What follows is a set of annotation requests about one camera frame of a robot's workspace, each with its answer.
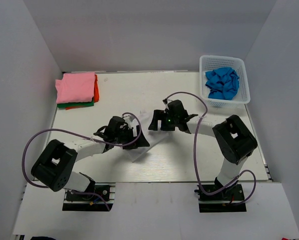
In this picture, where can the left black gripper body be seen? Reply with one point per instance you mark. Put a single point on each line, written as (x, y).
(126, 136)

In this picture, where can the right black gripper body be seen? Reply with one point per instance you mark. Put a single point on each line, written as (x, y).
(175, 119)

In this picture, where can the white t shirt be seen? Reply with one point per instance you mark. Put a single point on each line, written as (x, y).
(153, 137)

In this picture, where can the blue t shirt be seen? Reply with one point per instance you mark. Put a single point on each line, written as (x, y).
(223, 83)

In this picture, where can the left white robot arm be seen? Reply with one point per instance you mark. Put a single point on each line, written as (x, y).
(54, 166)

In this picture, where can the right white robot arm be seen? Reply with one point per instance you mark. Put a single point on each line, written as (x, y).
(234, 139)

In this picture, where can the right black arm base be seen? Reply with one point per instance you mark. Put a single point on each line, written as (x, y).
(227, 201)

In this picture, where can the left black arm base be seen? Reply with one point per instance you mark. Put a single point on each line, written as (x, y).
(103, 201)

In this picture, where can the folded orange t shirt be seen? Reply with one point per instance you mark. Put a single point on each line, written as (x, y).
(96, 97)

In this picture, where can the white plastic basket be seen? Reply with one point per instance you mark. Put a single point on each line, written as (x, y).
(212, 62)

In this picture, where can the folded pink t shirt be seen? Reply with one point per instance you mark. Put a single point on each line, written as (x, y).
(75, 88)

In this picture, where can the folded green t shirt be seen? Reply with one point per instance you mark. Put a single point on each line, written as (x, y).
(72, 105)

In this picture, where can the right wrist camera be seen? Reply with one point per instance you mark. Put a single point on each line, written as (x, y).
(166, 101)

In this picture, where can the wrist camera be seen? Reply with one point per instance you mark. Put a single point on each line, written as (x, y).
(166, 101)
(131, 122)

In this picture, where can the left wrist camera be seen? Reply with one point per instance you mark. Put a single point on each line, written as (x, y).
(131, 122)

